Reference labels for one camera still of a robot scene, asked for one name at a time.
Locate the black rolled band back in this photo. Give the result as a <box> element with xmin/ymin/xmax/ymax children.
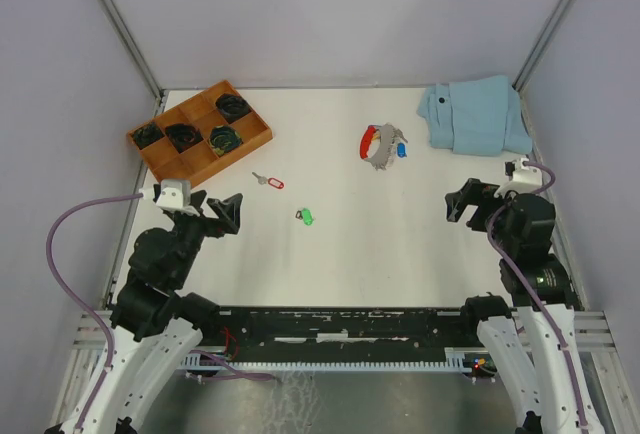
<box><xmin>215</xmin><ymin>93</ymin><xmax>251</xmax><ymax>124</ymax></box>

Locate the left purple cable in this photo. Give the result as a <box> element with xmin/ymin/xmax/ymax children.
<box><xmin>46</xmin><ymin>193</ymin><xmax>146</xmax><ymax>430</ymax></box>

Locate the grey cable duct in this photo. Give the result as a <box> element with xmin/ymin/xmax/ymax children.
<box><xmin>179</xmin><ymin>347</ymin><xmax>496</xmax><ymax>371</ymax></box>

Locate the black red rolled band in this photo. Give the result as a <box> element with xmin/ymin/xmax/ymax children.
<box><xmin>165</xmin><ymin>123</ymin><xmax>203</xmax><ymax>153</ymax></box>

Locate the key with red tag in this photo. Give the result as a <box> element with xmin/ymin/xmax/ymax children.
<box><xmin>252</xmin><ymin>172</ymin><xmax>285</xmax><ymax>190</ymax></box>

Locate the black yellow rolled band left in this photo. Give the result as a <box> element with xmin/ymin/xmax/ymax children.
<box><xmin>131</xmin><ymin>122</ymin><xmax>164</xmax><ymax>150</ymax></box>

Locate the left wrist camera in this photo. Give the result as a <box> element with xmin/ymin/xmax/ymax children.
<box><xmin>138</xmin><ymin>179</ymin><xmax>195</xmax><ymax>214</ymax></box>

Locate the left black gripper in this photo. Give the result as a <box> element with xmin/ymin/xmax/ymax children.
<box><xmin>171</xmin><ymin>189</ymin><xmax>242</xmax><ymax>285</ymax></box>

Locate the key with green tag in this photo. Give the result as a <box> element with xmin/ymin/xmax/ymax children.
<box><xmin>295</xmin><ymin>208</ymin><xmax>314</xmax><ymax>226</ymax></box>

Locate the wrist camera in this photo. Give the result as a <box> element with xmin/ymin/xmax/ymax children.
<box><xmin>138</xmin><ymin>179</ymin><xmax>195</xmax><ymax>214</ymax></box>
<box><xmin>494</xmin><ymin>158</ymin><xmax>543</xmax><ymax>199</ymax></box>

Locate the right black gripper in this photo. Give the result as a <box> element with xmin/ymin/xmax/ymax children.
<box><xmin>444</xmin><ymin>176</ymin><xmax>516</xmax><ymax>255</ymax></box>

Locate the metal key holder red handle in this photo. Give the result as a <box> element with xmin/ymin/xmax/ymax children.
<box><xmin>359</xmin><ymin>123</ymin><xmax>408</xmax><ymax>170</ymax></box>

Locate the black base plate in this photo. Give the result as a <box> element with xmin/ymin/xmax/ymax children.
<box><xmin>197</xmin><ymin>306</ymin><xmax>483</xmax><ymax>364</ymax></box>

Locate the black green rolled band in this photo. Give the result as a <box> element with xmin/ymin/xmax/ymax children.
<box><xmin>208</xmin><ymin>125</ymin><xmax>243</xmax><ymax>157</ymax></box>

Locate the light blue folded cloth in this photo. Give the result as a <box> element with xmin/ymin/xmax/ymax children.
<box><xmin>417</xmin><ymin>75</ymin><xmax>533</xmax><ymax>157</ymax></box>

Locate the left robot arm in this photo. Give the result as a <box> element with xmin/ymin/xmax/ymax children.
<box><xmin>50</xmin><ymin>184</ymin><xmax>243</xmax><ymax>433</ymax></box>

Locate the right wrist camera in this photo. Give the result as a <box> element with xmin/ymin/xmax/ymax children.
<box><xmin>494</xmin><ymin>158</ymin><xmax>543</xmax><ymax>199</ymax></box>

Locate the purple cable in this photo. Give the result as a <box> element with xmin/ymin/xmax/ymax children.
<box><xmin>46</xmin><ymin>193</ymin><xmax>146</xmax><ymax>430</ymax></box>
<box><xmin>487</xmin><ymin>161</ymin><xmax>591</xmax><ymax>433</ymax></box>

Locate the wooden compartment tray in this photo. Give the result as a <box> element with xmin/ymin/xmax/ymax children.
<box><xmin>127</xmin><ymin>80</ymin><xmax>273</xmax><ymax>187</ymax></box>

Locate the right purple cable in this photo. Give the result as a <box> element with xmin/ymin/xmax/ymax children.
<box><xmin>487</xmin><ymin>161</ymin><xmax>591</xmax><ymax>433</ymax></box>

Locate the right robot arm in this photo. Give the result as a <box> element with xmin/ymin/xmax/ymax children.
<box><xmin>445</xmin><ymin>178</ymin><xmax>604</xmax><ymax>433</ymax></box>

